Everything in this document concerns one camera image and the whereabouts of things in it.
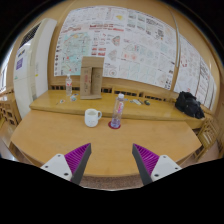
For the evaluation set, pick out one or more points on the small white card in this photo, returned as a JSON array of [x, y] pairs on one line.
[[61, 101]]

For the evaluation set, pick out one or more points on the black bag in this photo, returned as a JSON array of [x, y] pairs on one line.
[[189, 105]]

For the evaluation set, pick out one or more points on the white flat remote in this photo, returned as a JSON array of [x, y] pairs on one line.
[[136, 101]]

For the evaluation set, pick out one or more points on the small dark object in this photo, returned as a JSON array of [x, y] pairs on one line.
[[146, 102]]

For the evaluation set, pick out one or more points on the clear plastic water bottle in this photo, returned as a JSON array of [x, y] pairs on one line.
[[117, 111]]

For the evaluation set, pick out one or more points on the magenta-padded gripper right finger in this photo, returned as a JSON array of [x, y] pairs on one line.
[[150, 163]]

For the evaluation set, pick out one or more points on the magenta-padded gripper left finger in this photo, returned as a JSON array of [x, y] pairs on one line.
[[71, 163]]

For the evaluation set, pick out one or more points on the wooden chair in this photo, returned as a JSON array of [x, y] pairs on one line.
[[208, 135], [8, 106]]

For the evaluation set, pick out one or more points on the white ceramic mug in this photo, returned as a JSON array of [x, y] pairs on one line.
[[91, 118]]

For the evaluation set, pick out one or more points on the brown cardboard box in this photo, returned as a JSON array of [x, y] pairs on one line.
[[91, 78]]

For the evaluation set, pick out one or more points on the white standing air conditioner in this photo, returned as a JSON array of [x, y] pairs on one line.
[[33, 66]]

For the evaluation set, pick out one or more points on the narrow printed wall poster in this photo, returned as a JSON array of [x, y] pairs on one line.
[[196, 76]]

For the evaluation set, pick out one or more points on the small round sticker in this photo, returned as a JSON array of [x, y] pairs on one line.
[[73, 98]]

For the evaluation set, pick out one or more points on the large printed wall poster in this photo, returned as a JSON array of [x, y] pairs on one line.
[[133, 43]]

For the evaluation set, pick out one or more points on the small red-labelled plastic bottle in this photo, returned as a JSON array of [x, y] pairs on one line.
[[69, 86]]

